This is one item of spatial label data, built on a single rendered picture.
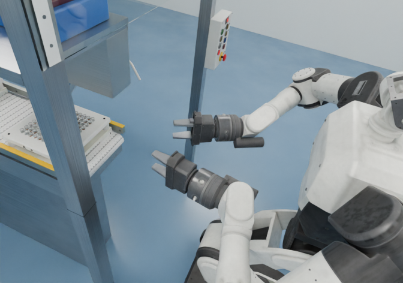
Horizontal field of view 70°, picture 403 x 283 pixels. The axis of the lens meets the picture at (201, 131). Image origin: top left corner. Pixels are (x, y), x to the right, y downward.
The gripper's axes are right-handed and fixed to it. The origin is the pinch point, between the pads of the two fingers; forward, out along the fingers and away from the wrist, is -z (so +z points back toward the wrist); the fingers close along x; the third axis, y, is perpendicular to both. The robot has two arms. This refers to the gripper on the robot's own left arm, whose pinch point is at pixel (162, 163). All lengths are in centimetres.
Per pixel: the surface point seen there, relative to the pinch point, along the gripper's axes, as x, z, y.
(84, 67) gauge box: -13.0, -35.8, 8.3
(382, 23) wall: 45, 55, 368
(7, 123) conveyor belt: 16, -67, -5
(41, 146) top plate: 9.2, -40.0, -9.8
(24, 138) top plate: 9.2, -47.1, -10.3
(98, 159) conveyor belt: 17.0, -27.6, 1.1
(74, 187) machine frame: 5.8, -16.9, -16.5
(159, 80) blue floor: 97, -119, 161
